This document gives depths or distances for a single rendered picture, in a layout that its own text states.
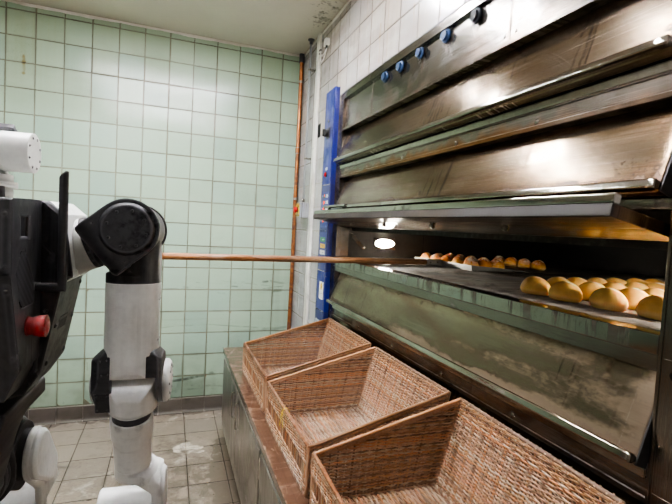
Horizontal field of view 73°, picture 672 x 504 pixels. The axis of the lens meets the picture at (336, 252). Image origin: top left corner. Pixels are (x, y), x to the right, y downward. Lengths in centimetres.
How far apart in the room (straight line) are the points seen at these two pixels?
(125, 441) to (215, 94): 277
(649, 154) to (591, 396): 52
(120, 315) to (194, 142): 257
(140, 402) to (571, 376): 93
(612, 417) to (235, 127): 286
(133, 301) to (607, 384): 97
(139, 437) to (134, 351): 17
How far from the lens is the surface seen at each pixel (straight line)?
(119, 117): 336
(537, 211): 105
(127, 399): 89
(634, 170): 109
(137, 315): 83
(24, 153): 90
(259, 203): 334
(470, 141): 153
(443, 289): 158
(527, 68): 140
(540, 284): 149
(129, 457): 96
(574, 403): 120
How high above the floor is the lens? 135
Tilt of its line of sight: 3 degrees down
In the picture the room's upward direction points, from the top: 3 degrees clockwise
